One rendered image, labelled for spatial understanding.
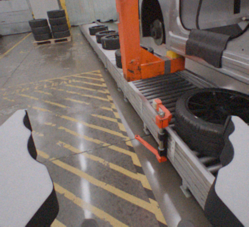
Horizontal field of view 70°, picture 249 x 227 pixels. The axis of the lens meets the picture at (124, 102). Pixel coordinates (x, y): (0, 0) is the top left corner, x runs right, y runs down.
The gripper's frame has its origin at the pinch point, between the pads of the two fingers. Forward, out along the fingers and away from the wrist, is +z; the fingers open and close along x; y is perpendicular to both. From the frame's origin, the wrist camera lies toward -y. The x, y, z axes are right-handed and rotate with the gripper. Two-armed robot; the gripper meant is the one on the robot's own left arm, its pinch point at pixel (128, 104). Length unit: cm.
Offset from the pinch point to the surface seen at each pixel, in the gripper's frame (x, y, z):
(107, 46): -31, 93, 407
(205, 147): 61, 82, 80
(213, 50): 68, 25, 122
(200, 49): 64, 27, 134
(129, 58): 8, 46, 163
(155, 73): 38, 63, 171
